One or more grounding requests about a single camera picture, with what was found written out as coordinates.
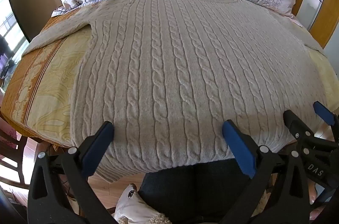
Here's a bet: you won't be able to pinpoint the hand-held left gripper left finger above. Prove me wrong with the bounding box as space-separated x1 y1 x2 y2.
28 121 117 224

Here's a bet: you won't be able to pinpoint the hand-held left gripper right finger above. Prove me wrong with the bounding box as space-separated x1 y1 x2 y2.
217 119 311 224

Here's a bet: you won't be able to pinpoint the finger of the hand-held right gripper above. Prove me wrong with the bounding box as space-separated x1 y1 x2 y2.
283 109 315 145
313 101 335 127

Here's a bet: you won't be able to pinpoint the beige cable-knit sweater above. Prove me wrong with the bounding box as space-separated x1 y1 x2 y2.
22 0 327 183

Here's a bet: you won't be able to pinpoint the dark blue jeans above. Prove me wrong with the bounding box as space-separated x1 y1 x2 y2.
138 156 268 224

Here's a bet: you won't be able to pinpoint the white fluffy slipper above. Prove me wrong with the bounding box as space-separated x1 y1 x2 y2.
113 184 171 224

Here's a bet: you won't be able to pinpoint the yellow and orange bed sheet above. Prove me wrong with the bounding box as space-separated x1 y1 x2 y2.
0 16 339 150

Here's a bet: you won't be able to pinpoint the dark wooden chair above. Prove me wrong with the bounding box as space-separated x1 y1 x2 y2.
0 107 30 190

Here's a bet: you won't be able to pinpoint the window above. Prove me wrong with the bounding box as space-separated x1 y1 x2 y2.
0 0 30 60

